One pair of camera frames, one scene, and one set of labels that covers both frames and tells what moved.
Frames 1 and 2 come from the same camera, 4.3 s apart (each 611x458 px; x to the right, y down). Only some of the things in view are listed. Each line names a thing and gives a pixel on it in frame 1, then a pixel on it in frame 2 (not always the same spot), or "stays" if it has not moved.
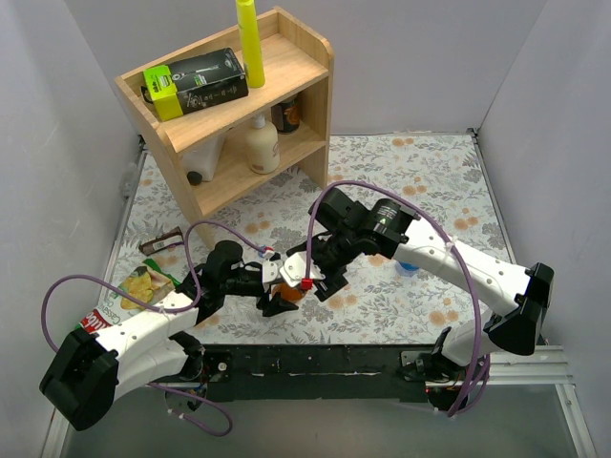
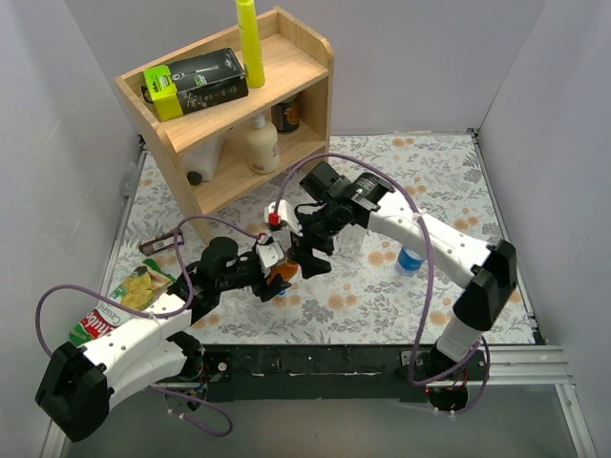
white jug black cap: x=200 y=161 stays
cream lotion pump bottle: x=263 y=146 stays
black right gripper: x=331 y=275 → x=312 y=240
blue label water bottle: x=410 y=268 stays
